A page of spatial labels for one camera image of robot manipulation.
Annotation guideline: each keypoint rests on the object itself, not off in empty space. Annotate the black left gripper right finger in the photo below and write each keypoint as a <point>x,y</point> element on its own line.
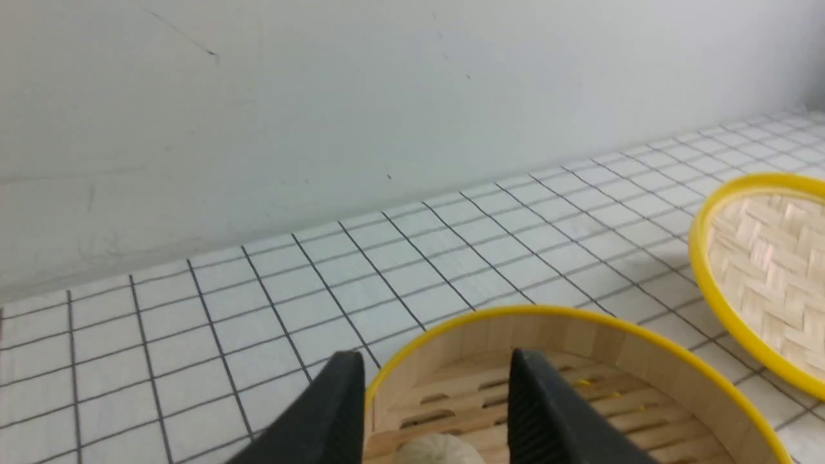
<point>549,422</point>

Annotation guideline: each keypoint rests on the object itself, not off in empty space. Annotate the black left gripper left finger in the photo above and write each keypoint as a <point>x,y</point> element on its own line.
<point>325,424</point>

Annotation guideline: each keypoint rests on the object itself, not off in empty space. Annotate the yellow rimmed bamboo steamer basket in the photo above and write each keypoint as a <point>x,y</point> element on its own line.
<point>453,380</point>

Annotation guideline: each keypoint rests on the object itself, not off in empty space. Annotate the white black grid tablecloth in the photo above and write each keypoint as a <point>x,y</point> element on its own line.
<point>185,362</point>

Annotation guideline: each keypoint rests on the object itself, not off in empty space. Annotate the yellow rimmed woven steamer lid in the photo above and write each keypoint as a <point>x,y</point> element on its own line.
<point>756,248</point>

